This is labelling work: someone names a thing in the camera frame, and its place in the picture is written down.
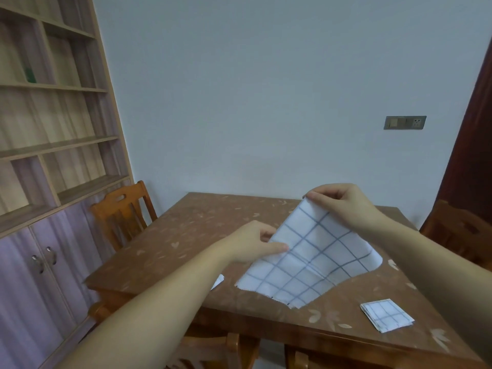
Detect person's right hand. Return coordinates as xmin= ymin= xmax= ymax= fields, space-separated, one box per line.
xmin=303 ymin=183 xmax=379 ymax=232

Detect person's left hand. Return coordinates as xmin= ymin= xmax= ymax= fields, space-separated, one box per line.
xmin=218 ymin=220 xmax=290 ymax=265

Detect white checked cloth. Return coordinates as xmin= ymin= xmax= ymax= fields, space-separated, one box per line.
xmin=360 ymin=299 xmax=415 ymax=334
xmin=234 ymin=197 xmax=383 ymax=310

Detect person's right forearm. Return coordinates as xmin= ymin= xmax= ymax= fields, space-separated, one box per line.
xmin=359 ymin=211 xmax=492 ymax=369

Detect person's left forearm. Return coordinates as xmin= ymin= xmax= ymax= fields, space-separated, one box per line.
xmin=58 ymin=242 xmax=231 ymax=369

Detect wooden dining table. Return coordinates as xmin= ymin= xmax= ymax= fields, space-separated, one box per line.
xmin=84 ymin=192 xmax=487 ymax=369

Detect folded white checked cloth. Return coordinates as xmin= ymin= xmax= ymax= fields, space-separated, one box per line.
xmin=360 ymin=299 xmax=415 ymax=334

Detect dark red wooden door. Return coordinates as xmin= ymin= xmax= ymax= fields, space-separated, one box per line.
xmin=419 ymin=38 xmax=492 ymax=231

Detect wooden bookshelf cabinet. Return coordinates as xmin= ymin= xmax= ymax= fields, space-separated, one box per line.
xmin=0 ymin=0 xmax=135 ymax=369

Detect grey wall socket panel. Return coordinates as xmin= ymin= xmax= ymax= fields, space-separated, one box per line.
xmin=384 ymin=115 xmax=427 ymax=130

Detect wooden chair with handle hole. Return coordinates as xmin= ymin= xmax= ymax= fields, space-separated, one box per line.
xmin=90 ymin=180 xmax=158 ymax=252

